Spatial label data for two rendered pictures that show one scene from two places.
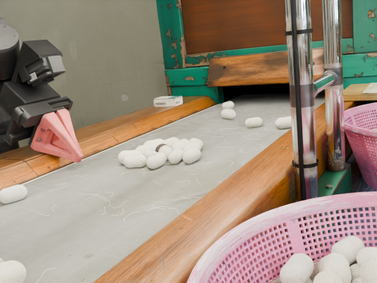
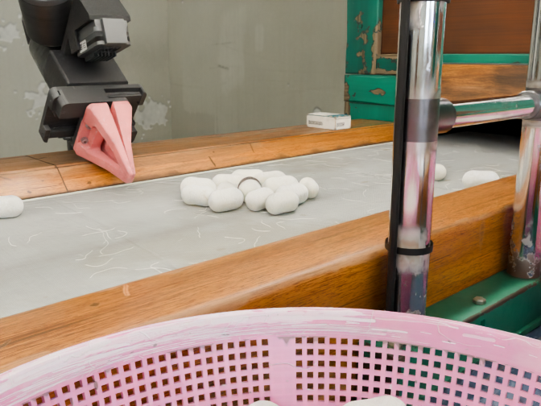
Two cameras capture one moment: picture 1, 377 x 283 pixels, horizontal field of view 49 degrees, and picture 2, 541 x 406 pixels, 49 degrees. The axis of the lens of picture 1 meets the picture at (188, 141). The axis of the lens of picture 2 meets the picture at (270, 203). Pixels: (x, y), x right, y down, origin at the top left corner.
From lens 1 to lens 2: 15 cm
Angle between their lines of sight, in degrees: 16
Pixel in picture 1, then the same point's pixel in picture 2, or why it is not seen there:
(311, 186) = (408, 290)
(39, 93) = (96, 73)
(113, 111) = not seen: hidden behind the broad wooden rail
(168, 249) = (30, 333)
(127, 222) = (91, 279)
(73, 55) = (258, 44)
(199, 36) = not seen: hidden behind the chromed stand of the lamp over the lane
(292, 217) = (285, 332)
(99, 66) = (289, 64)
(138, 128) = (257, 152)
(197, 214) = (147, 288)
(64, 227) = (11, 267)
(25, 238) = not seen: outside the picture
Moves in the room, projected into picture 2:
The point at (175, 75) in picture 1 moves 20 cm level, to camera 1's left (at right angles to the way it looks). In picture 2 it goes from (359, 84) to (250, 83)
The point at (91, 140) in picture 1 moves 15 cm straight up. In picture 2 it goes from (171, 156) to (166, 19)
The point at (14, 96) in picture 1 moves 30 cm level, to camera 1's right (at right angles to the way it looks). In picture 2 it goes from (58, 72) to (359, 74)
